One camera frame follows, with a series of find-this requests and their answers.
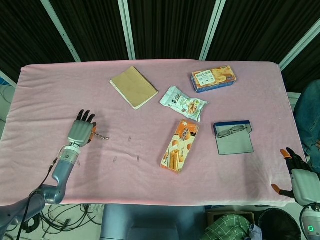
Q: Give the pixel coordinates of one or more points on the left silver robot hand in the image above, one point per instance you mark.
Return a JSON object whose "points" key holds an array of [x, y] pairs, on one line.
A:
{"points": [[80, 131]]}

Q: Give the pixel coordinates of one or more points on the black trash bin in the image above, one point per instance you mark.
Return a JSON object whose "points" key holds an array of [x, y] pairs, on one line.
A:
{"points": [[277, 225]]}

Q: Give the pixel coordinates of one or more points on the slanted white frame post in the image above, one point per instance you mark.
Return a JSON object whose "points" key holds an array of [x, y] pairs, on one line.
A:
{"points": [[62, 32]]}

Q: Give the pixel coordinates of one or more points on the silver snack bag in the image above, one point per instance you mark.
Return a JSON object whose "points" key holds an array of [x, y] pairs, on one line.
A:
{"points": [[185, 103]]}

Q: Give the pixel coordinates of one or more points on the black thin-frame eyeglasses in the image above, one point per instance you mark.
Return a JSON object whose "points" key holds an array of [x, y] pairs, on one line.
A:
{"points": [[222, 135]]}

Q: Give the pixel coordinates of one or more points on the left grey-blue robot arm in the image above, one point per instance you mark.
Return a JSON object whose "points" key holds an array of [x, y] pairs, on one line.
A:
{"points": [[63, 170]]}

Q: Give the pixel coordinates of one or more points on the pink table cloth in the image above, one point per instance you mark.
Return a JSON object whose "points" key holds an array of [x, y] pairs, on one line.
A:
{"points": [[200, 180]]}

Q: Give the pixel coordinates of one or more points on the green plaid cloth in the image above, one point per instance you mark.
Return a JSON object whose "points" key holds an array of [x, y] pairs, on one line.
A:
{"points": [[225, 227]]}

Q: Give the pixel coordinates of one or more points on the brown spiral notebook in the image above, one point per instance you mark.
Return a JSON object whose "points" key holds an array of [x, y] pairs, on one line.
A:
{"points": [[135, 87]]}

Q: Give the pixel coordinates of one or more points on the black pleated curtain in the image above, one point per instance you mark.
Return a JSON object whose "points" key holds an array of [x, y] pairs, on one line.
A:
{"points": [[170, 25]]}

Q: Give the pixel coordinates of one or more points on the blue biscuit box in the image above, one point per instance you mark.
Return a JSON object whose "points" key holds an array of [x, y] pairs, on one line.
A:
{"points": [[215, 78]]}

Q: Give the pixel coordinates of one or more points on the brown cardboard box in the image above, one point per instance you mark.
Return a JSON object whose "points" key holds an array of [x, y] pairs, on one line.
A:
{"points": [[240, 214]]}

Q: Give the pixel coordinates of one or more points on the blue denim jeans leg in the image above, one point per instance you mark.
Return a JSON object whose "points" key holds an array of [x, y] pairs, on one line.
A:
{"points": [[310, 112]]}

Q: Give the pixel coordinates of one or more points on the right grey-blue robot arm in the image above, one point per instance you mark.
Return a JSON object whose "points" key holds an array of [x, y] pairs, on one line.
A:
{"points": [[310, 225]]}

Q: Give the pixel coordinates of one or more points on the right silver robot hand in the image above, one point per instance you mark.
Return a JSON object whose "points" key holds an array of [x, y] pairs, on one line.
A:
{"points": [[306, 186]]}

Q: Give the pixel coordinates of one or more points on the orange egg roll box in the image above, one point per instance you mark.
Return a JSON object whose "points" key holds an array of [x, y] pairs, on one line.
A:
{"points": [[180, 147]]}

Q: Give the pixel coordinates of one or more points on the small metal chain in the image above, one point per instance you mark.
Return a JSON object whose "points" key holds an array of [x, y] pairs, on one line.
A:
{"points": [[102, 137]]}

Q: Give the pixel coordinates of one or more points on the double white frame post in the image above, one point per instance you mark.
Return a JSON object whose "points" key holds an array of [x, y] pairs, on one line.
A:
{"points": [[126, 30]]}

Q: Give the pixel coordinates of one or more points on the light blue fabric piece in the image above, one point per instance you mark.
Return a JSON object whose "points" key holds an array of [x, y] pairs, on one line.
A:
{"points": [[255, 232]]}

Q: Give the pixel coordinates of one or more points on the grey robot torso base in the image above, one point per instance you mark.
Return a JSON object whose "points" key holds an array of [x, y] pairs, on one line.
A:
{"points": [[150, 222]]}

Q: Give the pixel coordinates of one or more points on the open blue glasses case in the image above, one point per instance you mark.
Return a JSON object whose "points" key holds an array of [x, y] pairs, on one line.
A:
{"points": [[235, 145]]}

